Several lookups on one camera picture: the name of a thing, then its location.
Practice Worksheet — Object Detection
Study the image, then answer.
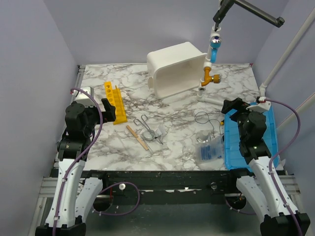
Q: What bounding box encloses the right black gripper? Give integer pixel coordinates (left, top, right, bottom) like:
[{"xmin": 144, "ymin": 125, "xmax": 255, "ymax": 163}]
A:
[{"xmin": 222, "ymin": 97, "xmax": 263, "ymax": 140}]

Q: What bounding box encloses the yellow test tube rack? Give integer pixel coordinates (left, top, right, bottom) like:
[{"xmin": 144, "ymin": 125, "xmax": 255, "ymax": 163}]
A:
[{"xmin": 104, "ymin": 82, "xmax": 127, "ymax": 125}]

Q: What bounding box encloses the round watch glass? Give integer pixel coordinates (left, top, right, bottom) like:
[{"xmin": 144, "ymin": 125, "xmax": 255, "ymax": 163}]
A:
[{"xmin": 142, "ymin": 130, "xmax": 156, "ymax": 141}]

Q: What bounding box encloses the white plastic tub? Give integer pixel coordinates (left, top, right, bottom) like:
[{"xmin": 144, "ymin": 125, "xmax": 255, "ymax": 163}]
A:
[{"xmin": 147, "ymin": 42, "xmax": 206, "ymax": 99}]

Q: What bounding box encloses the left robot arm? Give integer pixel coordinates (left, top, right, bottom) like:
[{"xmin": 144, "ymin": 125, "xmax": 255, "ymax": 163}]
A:
[{"xmin": 35, "ymin": 98, "xmax": 116, "ymax": 236}]

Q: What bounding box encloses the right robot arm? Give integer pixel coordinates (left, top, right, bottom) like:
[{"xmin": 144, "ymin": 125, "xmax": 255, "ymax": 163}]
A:
[{"xmin": 221, "ymin": 97, "xmax": 311, "ymax": 236}]

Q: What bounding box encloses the wooden stick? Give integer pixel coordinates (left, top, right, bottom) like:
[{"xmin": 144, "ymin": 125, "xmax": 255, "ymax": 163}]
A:
[{"xmin": 126, "ymin": 125, "xmax": 149, "ymax": 150}]

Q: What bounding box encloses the clear glass flask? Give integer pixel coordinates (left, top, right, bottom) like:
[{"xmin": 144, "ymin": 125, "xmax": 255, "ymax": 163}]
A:
[{"xmin": 195, "ymin": 130, "xmax": 211, "ymax": 144}]

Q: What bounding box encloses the glass stirring rod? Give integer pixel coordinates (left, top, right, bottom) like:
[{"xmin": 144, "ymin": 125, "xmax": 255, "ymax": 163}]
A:
[{"xmin": 141, "ymin": 135, "xmax": 154, "ymax": 154}]

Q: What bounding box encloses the bag of blue pipettes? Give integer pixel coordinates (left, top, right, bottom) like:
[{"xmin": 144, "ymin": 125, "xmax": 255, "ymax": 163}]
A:
[{"xmin": 195, "ymin": 134, "xmax": 224, "ymax": 163}]

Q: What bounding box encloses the blue plastic tray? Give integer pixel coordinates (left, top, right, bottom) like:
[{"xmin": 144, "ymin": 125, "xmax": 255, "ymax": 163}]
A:
[{"xmin": 224, "ymin": 108, "xmax": 278, "ymax": 170}]

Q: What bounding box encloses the faucet pipe assembly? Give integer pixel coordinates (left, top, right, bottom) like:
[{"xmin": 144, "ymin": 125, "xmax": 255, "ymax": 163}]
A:
[{"xmin": 197, "ymin": 24, "xmax": 223, "ymax": 106}]

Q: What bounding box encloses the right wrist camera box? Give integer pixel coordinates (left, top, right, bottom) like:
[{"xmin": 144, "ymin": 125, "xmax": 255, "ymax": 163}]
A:
[{"xmin": 246, "ymin": 96, "xmax": 271, "ymax": 113}]

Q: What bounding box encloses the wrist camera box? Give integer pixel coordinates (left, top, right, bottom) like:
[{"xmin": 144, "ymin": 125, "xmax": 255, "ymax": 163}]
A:
[
  {"xmin": 246, "ymin": 96, "xmax": 271, "ymax": 113},
  {"xmin": 74, "ymin": 87, "xmax": 95, "ymax": 107}
]

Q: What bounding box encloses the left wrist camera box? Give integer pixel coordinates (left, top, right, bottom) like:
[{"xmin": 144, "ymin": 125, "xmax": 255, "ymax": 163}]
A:
[{"xmin": 74, "ymin": 87, "xmax": 95, "ymax": 107}]

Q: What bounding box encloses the thin black wire loop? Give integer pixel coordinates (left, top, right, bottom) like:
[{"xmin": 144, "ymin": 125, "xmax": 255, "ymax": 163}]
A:
[{"xmin": 194, "ymin": 111, "xmax": 223, "ymax": 135}]

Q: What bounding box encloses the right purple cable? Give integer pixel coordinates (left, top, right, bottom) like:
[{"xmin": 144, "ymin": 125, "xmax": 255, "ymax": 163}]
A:
[{"xmin": 225, "ymin": 97, "xmax": 304, "ymax": 236}]

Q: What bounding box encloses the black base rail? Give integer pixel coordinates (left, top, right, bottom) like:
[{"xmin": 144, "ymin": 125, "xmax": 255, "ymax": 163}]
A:
[{"xmin": 81, "ymin": 169, "xmax": 254, "ymax": 205}]

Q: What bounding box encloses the white wall pipe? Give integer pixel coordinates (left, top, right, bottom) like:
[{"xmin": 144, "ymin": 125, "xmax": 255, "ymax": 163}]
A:
[{"xmin": 258, "ymin": 7, "xmax": 315, "ymax": 128}]

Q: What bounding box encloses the black overhead camera arm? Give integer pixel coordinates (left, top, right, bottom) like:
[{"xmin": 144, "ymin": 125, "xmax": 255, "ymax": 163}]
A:
[{"xmin": 213, "ymin": 0, "xmax": 285, "ymax": 31}]

